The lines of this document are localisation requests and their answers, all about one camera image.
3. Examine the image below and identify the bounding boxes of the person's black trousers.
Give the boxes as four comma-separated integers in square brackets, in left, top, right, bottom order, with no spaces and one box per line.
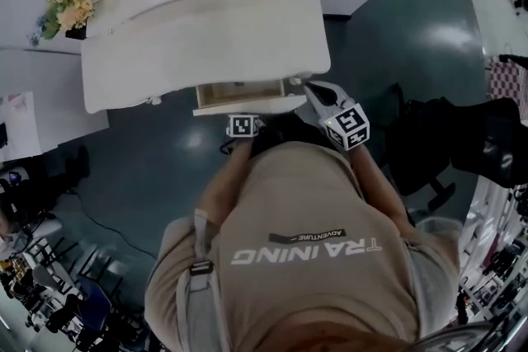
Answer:
[251,114,327,157]

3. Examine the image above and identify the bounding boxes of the white ornate dressing table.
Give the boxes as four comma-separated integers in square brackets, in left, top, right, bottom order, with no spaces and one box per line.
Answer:
[80,0,332,115]

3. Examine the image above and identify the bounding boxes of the grey shoulder strap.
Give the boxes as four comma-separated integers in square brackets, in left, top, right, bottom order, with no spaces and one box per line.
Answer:
[177,209,220,352]
[402,238,443,344]

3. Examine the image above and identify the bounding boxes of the pink white checkered cloth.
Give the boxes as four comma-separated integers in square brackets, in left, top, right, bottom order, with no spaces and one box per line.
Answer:
[488,54,528,106]

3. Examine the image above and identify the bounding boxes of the black metal chair frames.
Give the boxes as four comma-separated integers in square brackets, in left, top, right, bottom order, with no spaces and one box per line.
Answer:
[24,237,125,294]

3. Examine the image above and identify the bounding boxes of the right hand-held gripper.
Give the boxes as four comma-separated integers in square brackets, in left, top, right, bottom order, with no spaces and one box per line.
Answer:
[304,80,371,153]

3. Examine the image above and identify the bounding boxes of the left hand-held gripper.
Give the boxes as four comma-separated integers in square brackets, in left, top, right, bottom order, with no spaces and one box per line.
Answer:
[225,115,262,138]

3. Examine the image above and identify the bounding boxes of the black floor cable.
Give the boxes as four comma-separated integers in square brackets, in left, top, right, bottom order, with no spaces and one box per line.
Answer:
[68,188,160,261]

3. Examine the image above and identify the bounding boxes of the person's right forearm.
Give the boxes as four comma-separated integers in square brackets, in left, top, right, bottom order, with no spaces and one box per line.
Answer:
[349,143,410,228]

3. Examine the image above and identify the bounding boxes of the person's beige shirt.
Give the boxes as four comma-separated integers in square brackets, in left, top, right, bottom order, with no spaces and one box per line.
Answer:
[144,140,461,352]

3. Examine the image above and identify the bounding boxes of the person's left forearm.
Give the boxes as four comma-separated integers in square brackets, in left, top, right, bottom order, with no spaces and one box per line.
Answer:
[199,141,253,220]

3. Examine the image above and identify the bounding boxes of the large white wooden drawer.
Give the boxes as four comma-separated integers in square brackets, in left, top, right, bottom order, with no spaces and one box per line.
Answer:
[192,77,309,118]

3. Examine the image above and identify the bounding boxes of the blue chair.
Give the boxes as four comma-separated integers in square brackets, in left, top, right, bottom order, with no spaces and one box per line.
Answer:
[76,275,113,331]

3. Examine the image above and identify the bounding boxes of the white metal rack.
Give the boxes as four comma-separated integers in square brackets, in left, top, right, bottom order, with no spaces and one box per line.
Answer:
[455,172,528,327]

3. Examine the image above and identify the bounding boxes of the black flower pot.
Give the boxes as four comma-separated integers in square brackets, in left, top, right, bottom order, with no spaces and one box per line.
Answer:
[64,25,88,41]

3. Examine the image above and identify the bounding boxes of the yellow artificial flower bouquet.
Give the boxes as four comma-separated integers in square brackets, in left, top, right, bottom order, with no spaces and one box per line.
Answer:
[27,0,111,41]

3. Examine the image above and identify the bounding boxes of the black office chair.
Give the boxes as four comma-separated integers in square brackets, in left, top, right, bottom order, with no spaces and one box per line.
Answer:
[382,82,528,212]

